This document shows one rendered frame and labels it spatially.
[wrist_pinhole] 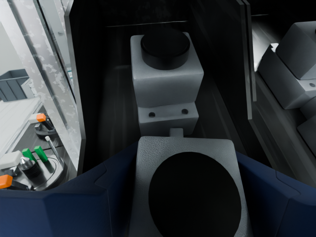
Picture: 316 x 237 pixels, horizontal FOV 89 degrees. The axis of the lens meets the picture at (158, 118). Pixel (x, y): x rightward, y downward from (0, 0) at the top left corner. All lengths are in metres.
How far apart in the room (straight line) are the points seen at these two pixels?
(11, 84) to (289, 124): 2.24
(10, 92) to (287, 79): 2.27
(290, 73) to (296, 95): 0.02
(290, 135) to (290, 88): 0.05
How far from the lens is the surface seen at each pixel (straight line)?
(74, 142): 0.17
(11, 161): 0.63
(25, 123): 0.88
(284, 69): 0.21
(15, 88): 2.26
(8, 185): 0.44
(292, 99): 0.20
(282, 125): 0.20
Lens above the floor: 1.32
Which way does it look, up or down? 33 degrees down
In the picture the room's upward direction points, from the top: 4 degrees counter-clockwise
